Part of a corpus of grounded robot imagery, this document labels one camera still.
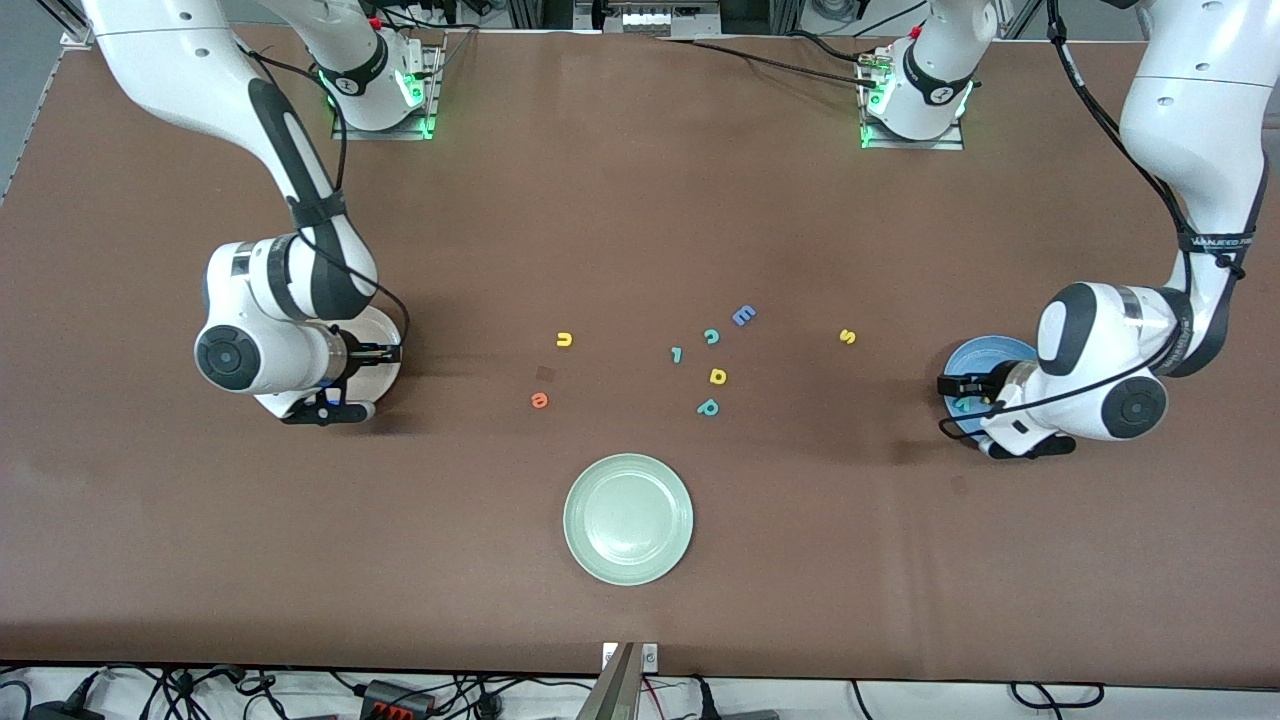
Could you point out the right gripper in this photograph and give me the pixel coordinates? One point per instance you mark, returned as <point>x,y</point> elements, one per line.
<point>362,353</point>

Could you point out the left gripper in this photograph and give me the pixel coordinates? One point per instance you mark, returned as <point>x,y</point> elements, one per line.
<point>975,384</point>

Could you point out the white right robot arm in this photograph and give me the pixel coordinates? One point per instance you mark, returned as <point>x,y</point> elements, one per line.
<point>180,60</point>

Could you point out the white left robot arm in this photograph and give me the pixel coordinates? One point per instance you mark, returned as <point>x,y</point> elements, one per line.
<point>1190,110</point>

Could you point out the beige brown plate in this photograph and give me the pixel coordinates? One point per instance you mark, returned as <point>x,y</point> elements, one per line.
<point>380,378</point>

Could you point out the blue plate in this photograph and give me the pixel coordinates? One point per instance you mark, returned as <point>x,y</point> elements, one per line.
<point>975,355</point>

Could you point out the black orange power strip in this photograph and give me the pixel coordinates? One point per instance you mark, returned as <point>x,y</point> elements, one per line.
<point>395,697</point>

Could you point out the pale green plate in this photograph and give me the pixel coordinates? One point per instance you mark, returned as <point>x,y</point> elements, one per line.
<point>628,519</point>

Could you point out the blue letter E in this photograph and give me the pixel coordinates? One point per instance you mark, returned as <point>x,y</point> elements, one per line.
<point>743,316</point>

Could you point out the grey connector box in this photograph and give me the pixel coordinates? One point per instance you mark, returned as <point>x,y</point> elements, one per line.
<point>670,20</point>

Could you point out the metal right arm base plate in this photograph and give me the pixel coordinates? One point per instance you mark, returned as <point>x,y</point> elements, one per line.
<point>360,133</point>

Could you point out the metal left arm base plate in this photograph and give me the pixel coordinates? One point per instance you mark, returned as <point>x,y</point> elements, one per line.
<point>940,144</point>

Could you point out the aluminium camera post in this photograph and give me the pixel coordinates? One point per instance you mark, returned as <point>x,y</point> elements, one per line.
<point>612,690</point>

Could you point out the white post bracket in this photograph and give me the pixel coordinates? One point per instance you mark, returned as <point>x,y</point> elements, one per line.
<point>650,657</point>

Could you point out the metal corner bracket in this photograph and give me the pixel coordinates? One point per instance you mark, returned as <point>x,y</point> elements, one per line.
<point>72,40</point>

